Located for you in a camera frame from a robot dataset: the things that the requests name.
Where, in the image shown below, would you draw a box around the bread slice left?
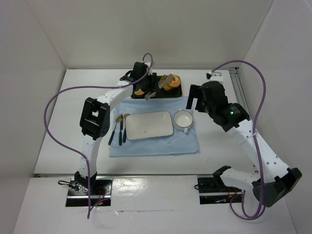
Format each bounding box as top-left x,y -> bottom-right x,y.
134,89 -> 145,98

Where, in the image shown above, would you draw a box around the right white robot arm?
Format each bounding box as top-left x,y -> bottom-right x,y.
186,81 -> 302,207

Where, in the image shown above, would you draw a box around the gold spoon green handle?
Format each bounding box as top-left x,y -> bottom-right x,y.
122,113 -> 130,143

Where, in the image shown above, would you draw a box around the purple cable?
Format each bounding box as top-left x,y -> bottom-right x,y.
206,59 -> 267,220
43,53 -> 154,220

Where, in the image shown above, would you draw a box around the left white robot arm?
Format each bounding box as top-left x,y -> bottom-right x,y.
74,61 -> 156,192

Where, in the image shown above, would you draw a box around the gold knife green handle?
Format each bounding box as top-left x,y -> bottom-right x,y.
118,114 -> 123,146

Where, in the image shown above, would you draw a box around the white rectangular plate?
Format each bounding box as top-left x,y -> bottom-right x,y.
126,111 -> 174,140

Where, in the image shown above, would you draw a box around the sugared donut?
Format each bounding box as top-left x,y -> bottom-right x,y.
168,75 -> 181,88

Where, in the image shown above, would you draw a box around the aluminium rail right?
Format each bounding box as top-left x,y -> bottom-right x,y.
228,67 -> 258,176

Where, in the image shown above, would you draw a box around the silver metal tongs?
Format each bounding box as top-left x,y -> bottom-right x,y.
144,74 -> 174,100

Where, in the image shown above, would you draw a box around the white bowl with handles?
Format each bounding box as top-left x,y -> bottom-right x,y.
173,110 -> 194,135

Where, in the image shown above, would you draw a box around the bread slice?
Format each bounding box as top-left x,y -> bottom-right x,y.
134,89 -> 145,98
159,74 -> 173,92

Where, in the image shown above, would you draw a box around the gold fork green handle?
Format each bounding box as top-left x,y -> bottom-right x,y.
108,114 -> 122,146

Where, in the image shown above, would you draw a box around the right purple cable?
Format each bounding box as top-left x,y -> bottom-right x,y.
206,59 -> 267,220

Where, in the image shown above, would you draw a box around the black rectangular tray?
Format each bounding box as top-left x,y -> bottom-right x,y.
131,76 -> 182,99

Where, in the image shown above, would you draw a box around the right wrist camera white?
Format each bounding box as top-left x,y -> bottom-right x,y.
206,72 -> 224,84

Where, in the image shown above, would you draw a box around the bread slice right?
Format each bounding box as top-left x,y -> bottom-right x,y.
159,74 -> 173,92

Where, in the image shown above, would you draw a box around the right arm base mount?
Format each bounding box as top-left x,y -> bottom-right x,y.
194,176 -> 242,205

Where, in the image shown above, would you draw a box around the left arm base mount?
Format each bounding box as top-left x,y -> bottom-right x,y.
58,177 -> 114,208

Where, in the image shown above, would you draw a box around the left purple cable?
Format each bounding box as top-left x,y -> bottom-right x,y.
43,53 -> 154,220

